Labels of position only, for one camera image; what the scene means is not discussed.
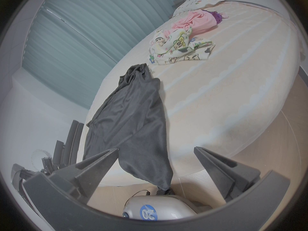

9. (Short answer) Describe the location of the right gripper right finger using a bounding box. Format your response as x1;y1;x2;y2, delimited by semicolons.
194;146;261;200

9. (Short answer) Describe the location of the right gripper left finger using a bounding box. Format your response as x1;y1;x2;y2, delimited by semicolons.
49;148;119;200

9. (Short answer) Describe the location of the black T-shirt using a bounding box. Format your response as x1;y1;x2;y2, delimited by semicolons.
82;63;174;192

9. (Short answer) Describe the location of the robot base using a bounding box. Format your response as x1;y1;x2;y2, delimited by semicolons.
122;193;201;222

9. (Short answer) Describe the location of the black padded bench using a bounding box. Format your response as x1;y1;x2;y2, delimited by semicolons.
52;120;85;168

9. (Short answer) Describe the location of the bed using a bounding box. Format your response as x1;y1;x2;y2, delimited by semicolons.
83;0;302;187

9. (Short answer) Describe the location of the blue-green curtain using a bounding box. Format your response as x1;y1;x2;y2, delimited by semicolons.
42;0;180;64
21;7;118;110

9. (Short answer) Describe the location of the white printed pyjama top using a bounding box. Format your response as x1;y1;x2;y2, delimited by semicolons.
148;27;216;65

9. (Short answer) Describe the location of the pink garment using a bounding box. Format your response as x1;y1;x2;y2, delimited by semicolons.
166;10;229;36

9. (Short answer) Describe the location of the purple garment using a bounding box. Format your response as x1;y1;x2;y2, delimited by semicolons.
202;9;224;25

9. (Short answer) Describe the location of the white printed pillow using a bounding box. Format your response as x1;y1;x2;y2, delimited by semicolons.
173;0;227;16

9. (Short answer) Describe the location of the black cable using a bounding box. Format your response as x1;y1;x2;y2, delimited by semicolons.
125;190;151;205

